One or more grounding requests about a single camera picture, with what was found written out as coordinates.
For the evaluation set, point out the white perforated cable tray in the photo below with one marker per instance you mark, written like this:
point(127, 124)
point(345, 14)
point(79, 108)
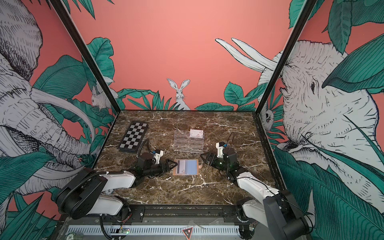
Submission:
point(152, 230)

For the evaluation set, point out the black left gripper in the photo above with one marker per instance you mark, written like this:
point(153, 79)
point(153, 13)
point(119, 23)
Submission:
point(163, 170)

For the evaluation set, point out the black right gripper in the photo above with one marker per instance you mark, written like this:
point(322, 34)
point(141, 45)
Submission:
point(212, 156)

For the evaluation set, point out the white pink credit card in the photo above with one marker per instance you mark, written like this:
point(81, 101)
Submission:
point(198, 134)

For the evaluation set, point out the black front mounting rail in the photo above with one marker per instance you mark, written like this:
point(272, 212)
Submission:
point(137, 213)

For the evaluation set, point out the black white checkered board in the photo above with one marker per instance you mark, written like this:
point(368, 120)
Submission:
point(133, 137)

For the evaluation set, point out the black corner frame post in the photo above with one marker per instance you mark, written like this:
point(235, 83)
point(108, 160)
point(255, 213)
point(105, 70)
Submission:
point(298, 27)
point(71, 28)

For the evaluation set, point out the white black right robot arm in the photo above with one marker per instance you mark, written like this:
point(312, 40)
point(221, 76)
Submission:
point(275, 209)

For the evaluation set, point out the black corner frame post left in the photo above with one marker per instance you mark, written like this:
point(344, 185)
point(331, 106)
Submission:
point(71, 28)

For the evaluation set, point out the clear acrylic organizer box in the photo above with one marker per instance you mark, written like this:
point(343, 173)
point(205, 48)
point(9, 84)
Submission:
point(183, 142)

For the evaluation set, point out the black corner frame post right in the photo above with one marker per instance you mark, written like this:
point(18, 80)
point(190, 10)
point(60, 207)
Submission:
point(298, 27)

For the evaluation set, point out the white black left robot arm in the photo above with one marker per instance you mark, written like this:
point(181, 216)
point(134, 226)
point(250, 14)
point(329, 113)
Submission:
point(83, 195)

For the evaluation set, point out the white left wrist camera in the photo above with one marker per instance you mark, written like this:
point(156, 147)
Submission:
point(157, 154)

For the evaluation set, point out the red triangle warning sticker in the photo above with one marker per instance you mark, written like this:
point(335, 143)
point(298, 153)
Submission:
point(187, 232)

